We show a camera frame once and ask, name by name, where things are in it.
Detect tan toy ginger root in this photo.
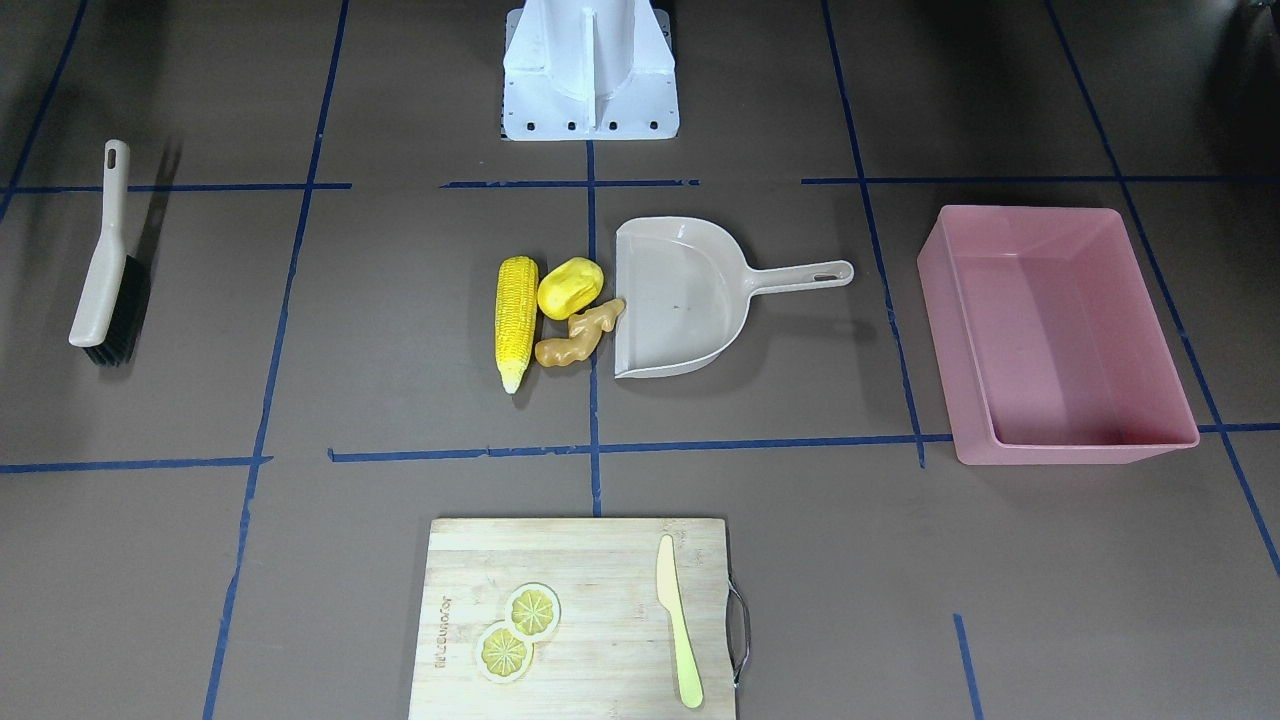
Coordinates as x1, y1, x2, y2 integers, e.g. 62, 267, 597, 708
534, 299, 626, 368

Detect beige plastic dustpan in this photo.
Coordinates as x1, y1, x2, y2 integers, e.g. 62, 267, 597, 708
613, 217, 855, 379

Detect yellow toy potato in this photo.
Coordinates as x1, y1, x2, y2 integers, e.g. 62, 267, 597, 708
538, 258, 605, 322

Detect yellow toy corn cob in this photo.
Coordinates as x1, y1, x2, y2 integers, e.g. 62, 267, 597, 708
494, 256, 539, 395

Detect beige hand brush black bristles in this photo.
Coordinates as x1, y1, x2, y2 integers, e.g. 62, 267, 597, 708
68, 138, 148, 366

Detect pink plastic bin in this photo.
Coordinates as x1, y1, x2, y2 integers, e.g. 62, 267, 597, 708
916, 205, 1201, 465

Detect lemon slice upper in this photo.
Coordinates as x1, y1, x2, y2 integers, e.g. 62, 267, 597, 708
506, 582, 562, 644

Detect bamboo cutting board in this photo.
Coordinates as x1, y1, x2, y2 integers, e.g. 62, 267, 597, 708
408, 518, 737, 719

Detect yellow-green plastic knife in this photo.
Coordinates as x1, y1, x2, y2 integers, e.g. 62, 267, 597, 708
655, 534, 704, 708

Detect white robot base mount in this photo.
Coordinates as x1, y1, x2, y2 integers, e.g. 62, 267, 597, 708
500, 1, 681, 142

